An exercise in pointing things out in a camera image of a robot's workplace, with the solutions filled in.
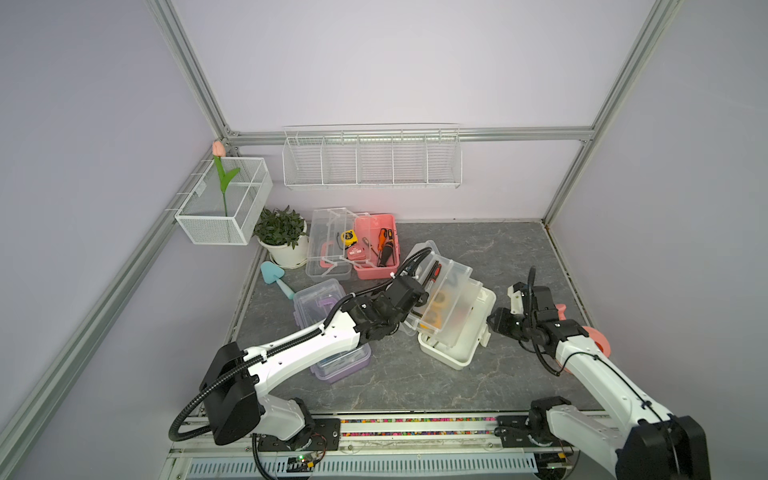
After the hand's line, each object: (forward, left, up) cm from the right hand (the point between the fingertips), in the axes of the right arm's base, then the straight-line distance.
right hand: (492, 317), depth 86 cm
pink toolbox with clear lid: (+21, +50, +2) cm, 55 cm away
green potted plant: (+27, +65, +11) cm, 71 cm away
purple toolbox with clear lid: (+6, +53, 0) cm, 53 cm away
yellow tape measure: (+30, +44, +1) cm, 54 cm away
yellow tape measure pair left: (-1, +18, +4) cm, 18 cm away
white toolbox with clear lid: (-5, +13, +7) cm, 16 cm away
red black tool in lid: (+11, +17, +7) cm, 21 cm away
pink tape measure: (+24, +41, +1) cm, 48 cm away
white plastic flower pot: (+26, +66, -3) cm, 71 cm away
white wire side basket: (+15, +76, +28) cm, 82 cm away
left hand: (+3, +28, +12) cm, 31 cm away
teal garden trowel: (+22, +72, -8) cm, 76 cm away
